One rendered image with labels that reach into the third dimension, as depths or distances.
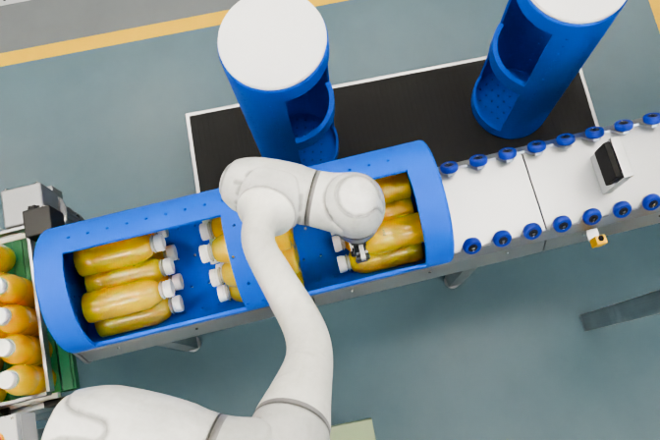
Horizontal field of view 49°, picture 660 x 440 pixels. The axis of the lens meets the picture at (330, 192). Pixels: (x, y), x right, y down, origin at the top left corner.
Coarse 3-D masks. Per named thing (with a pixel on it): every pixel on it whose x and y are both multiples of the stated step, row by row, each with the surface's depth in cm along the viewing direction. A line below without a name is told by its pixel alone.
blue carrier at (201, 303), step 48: (432, 192) 152; (48, 240) 156; (96, 240) 153; (192, 240) 178; (240, 240) 151; (432, 240) 154; (48, 288) 150; (192, 288) 176; (240, 288) 153; (336, 288) 161; (96, 336) 169
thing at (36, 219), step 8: (32, 208) 179; (40, 208) 179; (48, 208) 179; (24, 216) 178; (32, 216) 178; (40, 216) 178; (48, 216) 178; (56, 216) 182; (24, 224) 178; (32, 224) 178; (40, 224) 178; (48, 224) 178; (56, 224) 181; (64, 224) 186; (32, 232) 177; (40, 232) 177; (32, 240) 180
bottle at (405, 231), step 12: (408, 216) 162; (384, 228) 161; (396, 228) 160; (408, 228) 160; (420, 228) 160; (372, 240) 160; (384, 240) 160; (396, 240) 160; (408, 240) 161; (420, 240) 161; (372, 252) 162; (384, 252) 163
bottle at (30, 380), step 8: (8, 368) 164; (16, 368) 163; (24, 368) 164; (32, 368) 167; (40, 368) 172; (24, 376) 163; (32, 376) 165; (40, 376) 169; (16, 384) 161; (24, 384) 162; (32, 384) 165; (40, 384) 169; (8, 392) 162; (16, 392) 162; (24, 392) 164; (32, 392) 168; (40, 392) 172
